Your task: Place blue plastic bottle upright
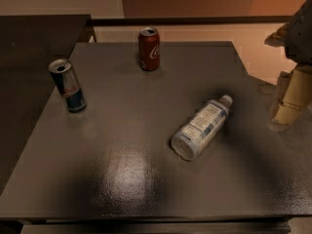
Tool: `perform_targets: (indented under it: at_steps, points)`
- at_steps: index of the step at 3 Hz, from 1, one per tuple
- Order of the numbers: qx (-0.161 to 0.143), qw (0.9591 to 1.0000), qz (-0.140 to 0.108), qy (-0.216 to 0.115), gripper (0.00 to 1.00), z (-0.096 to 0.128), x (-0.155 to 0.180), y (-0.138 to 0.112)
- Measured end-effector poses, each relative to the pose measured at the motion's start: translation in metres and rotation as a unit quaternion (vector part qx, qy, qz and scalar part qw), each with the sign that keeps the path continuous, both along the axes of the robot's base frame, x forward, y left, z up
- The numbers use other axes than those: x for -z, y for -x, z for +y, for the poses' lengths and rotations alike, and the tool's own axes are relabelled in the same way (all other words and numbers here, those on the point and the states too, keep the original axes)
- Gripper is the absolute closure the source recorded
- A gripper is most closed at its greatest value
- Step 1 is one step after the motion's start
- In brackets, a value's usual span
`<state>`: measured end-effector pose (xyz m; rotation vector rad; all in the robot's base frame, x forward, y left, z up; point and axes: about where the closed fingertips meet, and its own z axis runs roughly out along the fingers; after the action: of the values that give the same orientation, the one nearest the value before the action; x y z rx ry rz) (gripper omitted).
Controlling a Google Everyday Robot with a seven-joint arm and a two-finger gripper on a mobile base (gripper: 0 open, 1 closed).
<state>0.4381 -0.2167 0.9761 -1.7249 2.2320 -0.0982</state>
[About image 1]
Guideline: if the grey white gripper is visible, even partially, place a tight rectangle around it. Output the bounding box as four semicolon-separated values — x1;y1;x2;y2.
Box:
264;0;312;132

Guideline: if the clear blue-label plastic bottle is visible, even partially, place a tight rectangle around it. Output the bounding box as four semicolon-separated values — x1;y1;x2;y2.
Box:
171;95;233;161

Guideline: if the red cola can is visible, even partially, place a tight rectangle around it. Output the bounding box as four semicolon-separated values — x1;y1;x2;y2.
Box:
138;27;160;71

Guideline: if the silver blue energy drink can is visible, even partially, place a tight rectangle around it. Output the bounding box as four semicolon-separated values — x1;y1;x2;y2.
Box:
48;58;87;113

